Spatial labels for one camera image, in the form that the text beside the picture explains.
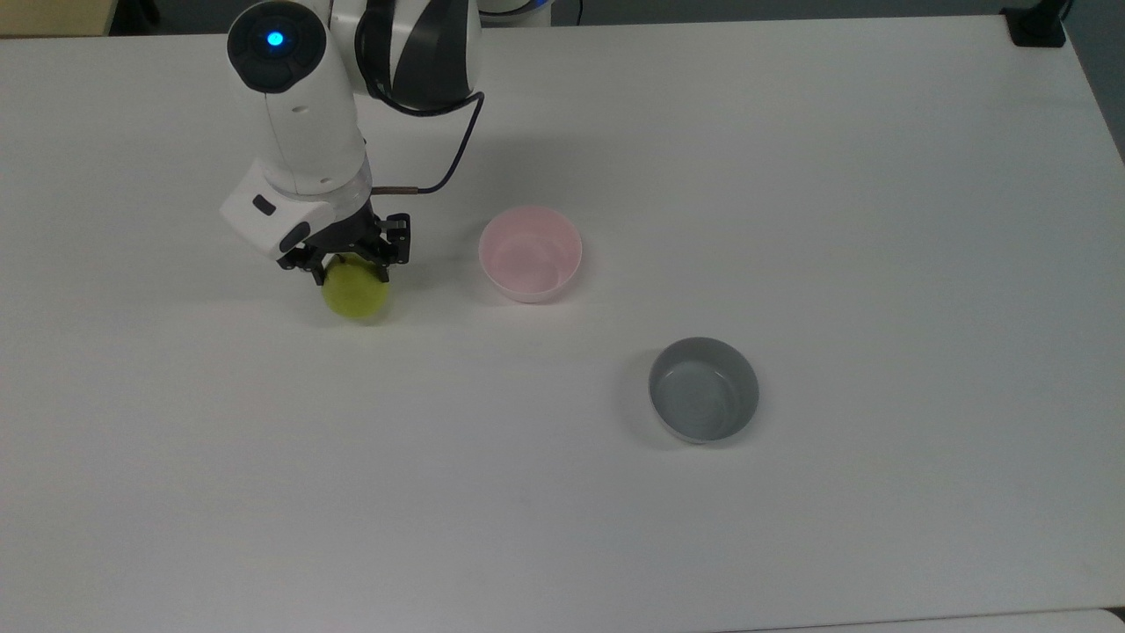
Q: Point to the black table clamp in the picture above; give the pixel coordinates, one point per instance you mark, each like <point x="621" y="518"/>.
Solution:
<point x="1039" y="25"/>

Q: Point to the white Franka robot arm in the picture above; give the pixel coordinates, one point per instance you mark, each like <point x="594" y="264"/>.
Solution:
<point x="299" y="123"/>

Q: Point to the green yellow pear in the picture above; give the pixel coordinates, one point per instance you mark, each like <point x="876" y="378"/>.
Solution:
<point x="359" y="294"/>

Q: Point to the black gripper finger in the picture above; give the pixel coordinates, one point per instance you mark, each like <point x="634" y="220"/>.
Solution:
<point x="303" y="262"/>
<point x="388" y="242"/>

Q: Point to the pink plastic bowl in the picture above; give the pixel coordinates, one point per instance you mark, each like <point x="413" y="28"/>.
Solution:
<point x="530" y="255"/>

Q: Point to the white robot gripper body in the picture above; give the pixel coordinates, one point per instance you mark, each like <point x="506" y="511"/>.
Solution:
<point x="281" y="220"/>

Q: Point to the tan wooden board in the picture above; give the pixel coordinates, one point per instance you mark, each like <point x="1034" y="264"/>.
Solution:
<point x="53" y="16"/>

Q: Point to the grey plastic bowl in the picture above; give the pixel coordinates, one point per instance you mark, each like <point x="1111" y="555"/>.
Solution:
<point x="704" y="391"/>

